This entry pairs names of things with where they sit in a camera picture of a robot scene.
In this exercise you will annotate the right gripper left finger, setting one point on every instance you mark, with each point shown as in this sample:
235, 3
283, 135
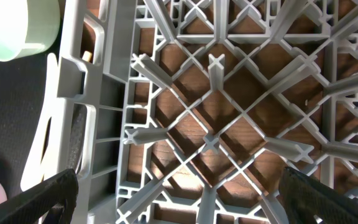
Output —
54, 199

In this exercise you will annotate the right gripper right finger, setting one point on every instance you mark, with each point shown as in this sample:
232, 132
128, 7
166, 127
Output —
305, 198

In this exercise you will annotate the mint green bowl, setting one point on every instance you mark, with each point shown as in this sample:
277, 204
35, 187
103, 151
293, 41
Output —
27, 27

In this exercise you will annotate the grey dishwasher rack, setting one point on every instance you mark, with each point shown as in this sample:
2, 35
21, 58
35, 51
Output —
190, 110

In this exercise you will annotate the black round tray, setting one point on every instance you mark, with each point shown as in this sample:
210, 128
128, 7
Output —
22, 87

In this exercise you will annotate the wooden chopstick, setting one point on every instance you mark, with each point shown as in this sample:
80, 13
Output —
87, 56

